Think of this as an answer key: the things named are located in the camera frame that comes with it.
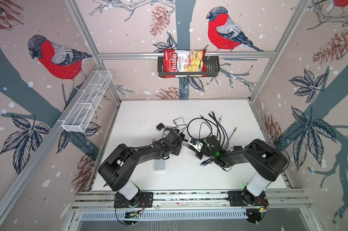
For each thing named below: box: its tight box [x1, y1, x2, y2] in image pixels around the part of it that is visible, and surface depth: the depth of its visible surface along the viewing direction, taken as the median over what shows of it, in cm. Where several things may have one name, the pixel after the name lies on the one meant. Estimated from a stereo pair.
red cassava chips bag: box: [163, 48, 208, 79], surface depth 90 cm
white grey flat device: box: [153, 158, 166, 173], surface depth 85 cm
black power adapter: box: [156, 122, 165, 131], surface depth 106 cm
